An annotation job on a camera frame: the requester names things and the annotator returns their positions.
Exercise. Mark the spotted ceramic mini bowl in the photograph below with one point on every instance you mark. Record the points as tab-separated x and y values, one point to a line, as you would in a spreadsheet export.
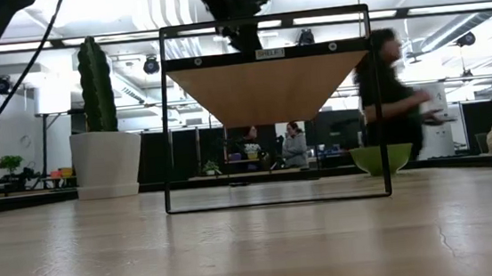
382	159

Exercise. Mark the black ceiling spot lamp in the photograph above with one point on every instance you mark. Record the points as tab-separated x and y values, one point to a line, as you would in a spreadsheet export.
466	39
306	37
150	65
2	84

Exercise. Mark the small potted green plant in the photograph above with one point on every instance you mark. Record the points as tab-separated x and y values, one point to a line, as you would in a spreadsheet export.
210	168
10	163

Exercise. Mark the green cactus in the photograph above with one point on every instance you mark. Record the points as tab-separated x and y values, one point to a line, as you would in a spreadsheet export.
97	88

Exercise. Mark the white hexagonal plant pot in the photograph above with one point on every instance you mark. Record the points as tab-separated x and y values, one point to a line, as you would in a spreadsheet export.
106	163

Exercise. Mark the white softbox on stand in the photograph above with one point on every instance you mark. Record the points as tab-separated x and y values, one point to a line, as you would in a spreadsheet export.
52	99

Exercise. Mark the white standing panel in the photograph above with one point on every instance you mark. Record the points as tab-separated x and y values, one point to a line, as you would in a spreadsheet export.
440	139

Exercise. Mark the wooden shelf with black frame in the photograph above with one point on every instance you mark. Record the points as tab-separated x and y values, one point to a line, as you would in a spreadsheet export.
268	87

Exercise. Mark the black metal table frame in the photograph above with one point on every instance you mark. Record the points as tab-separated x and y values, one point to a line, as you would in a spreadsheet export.
33	201

